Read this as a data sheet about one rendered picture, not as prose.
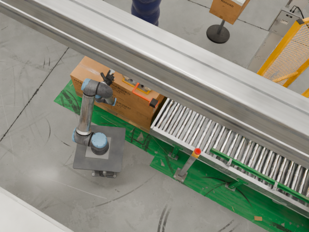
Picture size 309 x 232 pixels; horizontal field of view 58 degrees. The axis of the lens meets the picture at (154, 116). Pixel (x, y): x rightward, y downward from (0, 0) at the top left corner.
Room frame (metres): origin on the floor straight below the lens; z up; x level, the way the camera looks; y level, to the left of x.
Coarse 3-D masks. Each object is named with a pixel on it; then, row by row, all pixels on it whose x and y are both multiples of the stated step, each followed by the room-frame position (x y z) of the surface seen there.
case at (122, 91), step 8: (120, 80) 1.63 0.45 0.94; (112, 88) 1.60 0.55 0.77; (120, 88) 1.56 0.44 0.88; (128, 88) 1.54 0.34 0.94; (120, 96) 1.56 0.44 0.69; (128, 96) 1.53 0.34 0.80; (136, 96) 1.49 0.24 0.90; (144, 96) 1.49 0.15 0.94; (152, 96) 1.50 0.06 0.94; (160, 96) 1.60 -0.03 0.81; (128, 104) 1.53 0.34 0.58; (136, 104) 1.49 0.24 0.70; (144, 104) 1.45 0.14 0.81; (144, 112) 1.45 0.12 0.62; (152, 112) 1.44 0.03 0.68
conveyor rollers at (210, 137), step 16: (192, 112) 1.62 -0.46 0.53; (208, 128) 1.44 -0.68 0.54; (224, 128) 1.48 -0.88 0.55; (192, 144) 1.20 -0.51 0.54; (208, 144) 1.23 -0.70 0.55; (224, 144) 1.27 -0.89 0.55; (240, 144) 1.31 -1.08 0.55; (256, 144) 1.36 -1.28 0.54; (224, 160) 1.08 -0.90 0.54; (240, 160) 1.12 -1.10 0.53; (272, 176) 0.99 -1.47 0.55; (288, 176) 1.03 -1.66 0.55; (304, 176) 1.07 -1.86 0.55
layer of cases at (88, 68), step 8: (80, 64) 1.98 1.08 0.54; (88, 64) 2.01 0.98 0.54; (96, 64) 2.03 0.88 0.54; (72, 72) 1.84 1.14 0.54; (80, 72) 1.87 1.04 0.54; (88, 72) 1.89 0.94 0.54; (96, 72) 1.91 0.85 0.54; (104, 72) 1.94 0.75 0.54; (72, 80) 1.80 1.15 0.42; (80, 80) 1.75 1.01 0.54; (96, 80) 1.80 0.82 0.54; (80, 88) 1.77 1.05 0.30; (104, 104) 1.65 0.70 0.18; (120, 104) 1.57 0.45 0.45; (160, 104) 1.67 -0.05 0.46; (120, 112) 1.57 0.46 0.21; (128, 112) 1.54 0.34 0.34; (136, 112) 1.50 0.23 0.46; (136, 120) 1.50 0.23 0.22; (144, 120) 1.46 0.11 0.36; (152, 120) 1.47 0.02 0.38
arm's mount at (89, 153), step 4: (108, 140) 0.96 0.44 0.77; (88, 148) 0.83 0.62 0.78; (88, 152) 0.79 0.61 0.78; (92, 152) 0.80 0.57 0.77; (108, 152) 0.84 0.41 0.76; (88, 156) 0.75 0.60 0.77; (92, 156) 0.76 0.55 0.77; (96, 156) 0.77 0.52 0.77; (100, 156) 0.78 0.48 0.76; (104, 156) 0.79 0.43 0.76; (108, 156) 0.80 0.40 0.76
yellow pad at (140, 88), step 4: (124, 80) 1.63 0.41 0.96; (128, 80) 1.63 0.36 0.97; (132, 80) 1.63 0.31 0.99; (128, 84) 1.59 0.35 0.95; (132, 84) 1.59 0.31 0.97; (140, 84) 1.61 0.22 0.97; (136, 88) 1.56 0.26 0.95; (140, 88) 1.56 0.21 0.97; (144, 92) 1.53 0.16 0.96; (148, 92) 1.53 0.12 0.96
